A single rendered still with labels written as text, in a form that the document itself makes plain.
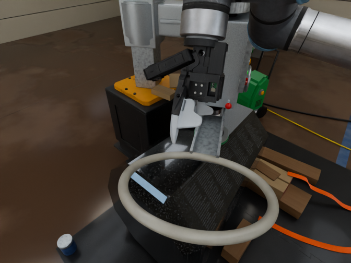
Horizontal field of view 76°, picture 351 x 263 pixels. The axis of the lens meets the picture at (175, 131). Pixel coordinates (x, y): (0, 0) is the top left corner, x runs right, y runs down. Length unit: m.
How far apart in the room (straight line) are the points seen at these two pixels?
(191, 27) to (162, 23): 1.37
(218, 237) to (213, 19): 0.44
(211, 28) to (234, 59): 0.65
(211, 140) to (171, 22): 1.01
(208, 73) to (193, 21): 0.10
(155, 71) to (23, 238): 1.96
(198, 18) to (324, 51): 0.27
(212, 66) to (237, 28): 0.60
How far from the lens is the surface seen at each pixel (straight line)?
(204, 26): 0.44
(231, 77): 1.11
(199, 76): 0.44
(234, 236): 0.56
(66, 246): 1.91
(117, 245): 1.94
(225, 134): 1.42
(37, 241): 2.20
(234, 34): 1.05
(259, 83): 2.89
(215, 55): 0.45
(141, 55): 1.94
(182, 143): 1.40
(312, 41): 0.55
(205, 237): 0.54
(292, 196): 2.23
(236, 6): 1.00
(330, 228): 2.32
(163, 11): 1.79
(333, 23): 0.56
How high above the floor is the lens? 1.75
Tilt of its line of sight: 39 degrees down
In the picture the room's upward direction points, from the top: straight up
